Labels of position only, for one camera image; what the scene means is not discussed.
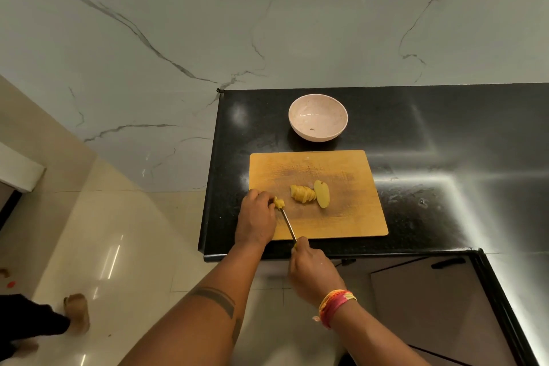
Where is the person's left hand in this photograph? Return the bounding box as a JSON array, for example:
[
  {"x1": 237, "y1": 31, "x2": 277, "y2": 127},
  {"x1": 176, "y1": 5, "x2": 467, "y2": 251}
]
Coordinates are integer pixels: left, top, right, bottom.
[{"x1": 233, "y1": 188, "x2": 279, "y2": 246}]

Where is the yellow potato half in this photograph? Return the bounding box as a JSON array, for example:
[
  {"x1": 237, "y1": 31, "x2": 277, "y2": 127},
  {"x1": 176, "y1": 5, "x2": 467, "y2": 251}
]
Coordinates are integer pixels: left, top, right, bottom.
[{"x1": 313, "y1": 179, "x2": 331, "y2": 209}]

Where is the person's right hand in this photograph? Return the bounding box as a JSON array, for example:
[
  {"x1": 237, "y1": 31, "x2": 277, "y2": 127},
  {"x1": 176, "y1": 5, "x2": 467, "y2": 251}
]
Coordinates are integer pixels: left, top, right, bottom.
[{"x1": 288, "y1": 236, "x2": 347, "y2": 307}]

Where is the yellow handled kitchen knife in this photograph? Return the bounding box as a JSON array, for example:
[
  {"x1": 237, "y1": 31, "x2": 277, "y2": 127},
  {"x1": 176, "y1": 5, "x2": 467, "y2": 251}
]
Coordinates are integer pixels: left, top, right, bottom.
[{"x1": 276, "y1": 205, "x2": 299, "y2": 249}]

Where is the wooden cutting board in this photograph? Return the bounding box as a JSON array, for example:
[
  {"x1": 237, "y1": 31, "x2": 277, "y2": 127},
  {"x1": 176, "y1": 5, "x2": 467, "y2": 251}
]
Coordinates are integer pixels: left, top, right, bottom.
[{"x1": 248, "y1": 150, "x2": 389, "y2": 241}]

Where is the person's right forearm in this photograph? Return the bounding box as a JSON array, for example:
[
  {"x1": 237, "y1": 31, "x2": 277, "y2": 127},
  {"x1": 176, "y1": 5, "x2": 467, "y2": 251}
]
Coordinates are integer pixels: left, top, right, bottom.
[{"x1": 328, "y1": 301, "x2": 429, "y2": 366}]

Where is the pink speckled bowl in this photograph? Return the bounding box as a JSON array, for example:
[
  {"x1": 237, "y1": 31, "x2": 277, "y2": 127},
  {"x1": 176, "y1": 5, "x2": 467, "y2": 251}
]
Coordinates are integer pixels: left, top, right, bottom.
[{"x1": 288, "y1": 93, "x2": 349, "y2": 143}]

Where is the person's left forearm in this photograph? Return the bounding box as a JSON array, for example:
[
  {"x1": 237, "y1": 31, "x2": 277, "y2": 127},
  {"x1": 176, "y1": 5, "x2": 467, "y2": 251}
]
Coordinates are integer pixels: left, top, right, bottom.
[{"x1": 118, "y1": 239, "x2": 269, "y2": 366}]

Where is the red orange thread bracelet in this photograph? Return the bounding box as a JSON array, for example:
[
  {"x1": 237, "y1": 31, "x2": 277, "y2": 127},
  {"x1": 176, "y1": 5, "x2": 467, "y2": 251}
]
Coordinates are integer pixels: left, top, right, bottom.
[{"x1": 312, "y1": 289, "x2": 357, "y2": 330}]

